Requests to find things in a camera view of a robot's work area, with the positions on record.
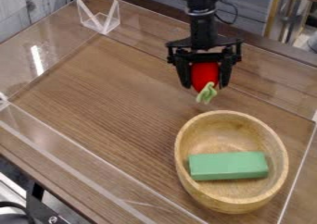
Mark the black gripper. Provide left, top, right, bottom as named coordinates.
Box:
left=166, top=36, right=242, bottom=89

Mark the red plush strawberry fruit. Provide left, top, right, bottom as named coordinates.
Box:
left=191, top=62, right=220, bottom=104

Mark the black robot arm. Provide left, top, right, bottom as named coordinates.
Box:
left=166, top=0, right=242, bottom=89

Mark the wooden bowl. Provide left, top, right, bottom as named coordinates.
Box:
left=174, top=110, right=290, bottom=214

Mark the green rectangular block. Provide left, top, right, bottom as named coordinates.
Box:
left=189, top=151, right=269, bottom=180

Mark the black table leg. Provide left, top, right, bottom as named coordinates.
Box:
left=26, top=181, right=70, bottom=224

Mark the yellow metal frame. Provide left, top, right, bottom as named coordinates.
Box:
left=264, top=0, right=309, bottom=44

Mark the clear acrylic corner bracket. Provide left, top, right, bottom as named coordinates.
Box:
left=75, top=0, right=121, bottom=35

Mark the clear acrylic tray wall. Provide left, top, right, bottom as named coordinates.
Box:
left=0, top=93, right=208, bottom=224

